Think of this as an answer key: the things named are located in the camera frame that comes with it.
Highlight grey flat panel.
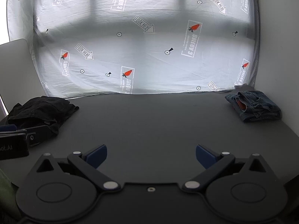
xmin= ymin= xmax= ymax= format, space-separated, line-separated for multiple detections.
xmin=0 ymin=38 xmax=45 ymax=118

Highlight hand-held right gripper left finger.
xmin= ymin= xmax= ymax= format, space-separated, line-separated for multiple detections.
xmin=35 ymin=144 xmax=121 ymax=191

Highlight folded blue jeans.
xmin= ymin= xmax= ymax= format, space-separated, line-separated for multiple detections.
xmin=225 ymin=90 xmax=282 ymax=123

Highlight black pants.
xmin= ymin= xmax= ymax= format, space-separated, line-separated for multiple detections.
xmin=5 ymin=96 xmax=80 ymax=136

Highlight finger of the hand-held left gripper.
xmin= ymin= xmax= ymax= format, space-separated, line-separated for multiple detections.
xmin=0 ymin=124 xmax=27 ymax=139
xmin=25 ymin=125 xmax=51 ymax=147

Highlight green cloth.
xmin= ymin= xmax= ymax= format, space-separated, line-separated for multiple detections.
xmin=0 ymin=167 xmax=17 ymax=224

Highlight white printed sheet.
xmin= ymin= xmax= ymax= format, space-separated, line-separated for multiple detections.
xmin=7 ymin=0 xmax=261 ymax=99

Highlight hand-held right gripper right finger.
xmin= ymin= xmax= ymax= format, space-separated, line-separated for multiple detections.
xmin=184 ymin=144 xmax=269 ymax=191

